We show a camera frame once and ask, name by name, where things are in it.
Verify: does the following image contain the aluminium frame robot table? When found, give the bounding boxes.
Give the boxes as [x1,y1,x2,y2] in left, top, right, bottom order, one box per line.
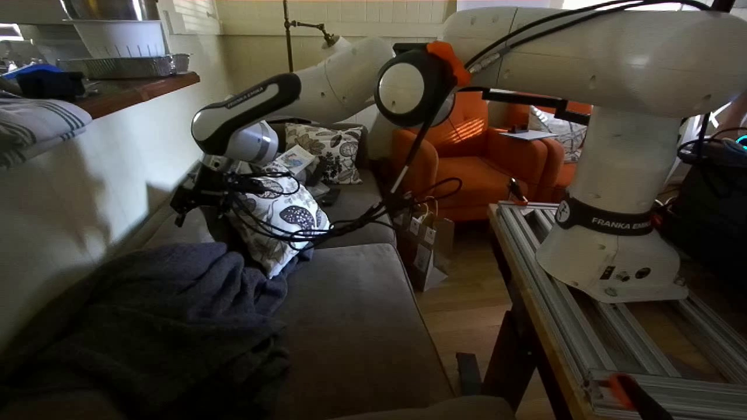
[485,203,747,420]

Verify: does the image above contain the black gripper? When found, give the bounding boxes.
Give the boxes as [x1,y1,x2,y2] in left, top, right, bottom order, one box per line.
[171,160,264,227]

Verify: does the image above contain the brown sofa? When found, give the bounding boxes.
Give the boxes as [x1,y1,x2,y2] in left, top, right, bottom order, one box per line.
[0,148,511,420]

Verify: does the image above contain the floor lamp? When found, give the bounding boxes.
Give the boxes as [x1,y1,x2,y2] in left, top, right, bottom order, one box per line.
[280,0,347,76]

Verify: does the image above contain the floral white pillow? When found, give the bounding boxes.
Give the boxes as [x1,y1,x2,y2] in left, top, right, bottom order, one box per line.
[229,178,331,279]

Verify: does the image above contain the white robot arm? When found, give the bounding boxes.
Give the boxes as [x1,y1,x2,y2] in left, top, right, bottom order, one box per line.
[191,0,747,304]

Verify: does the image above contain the orange armchair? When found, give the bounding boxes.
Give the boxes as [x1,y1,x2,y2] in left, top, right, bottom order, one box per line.
[400,91,575,222]

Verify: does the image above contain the striped white towel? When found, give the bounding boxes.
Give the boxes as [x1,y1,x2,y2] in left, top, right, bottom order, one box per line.
[0,98,93,169]

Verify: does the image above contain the wooden shelf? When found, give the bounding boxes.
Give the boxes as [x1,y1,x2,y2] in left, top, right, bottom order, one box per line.
[78,72,201,119]

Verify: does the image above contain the grey cloth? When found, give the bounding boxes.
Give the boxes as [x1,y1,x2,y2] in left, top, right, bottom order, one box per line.
[2,244,289,420]

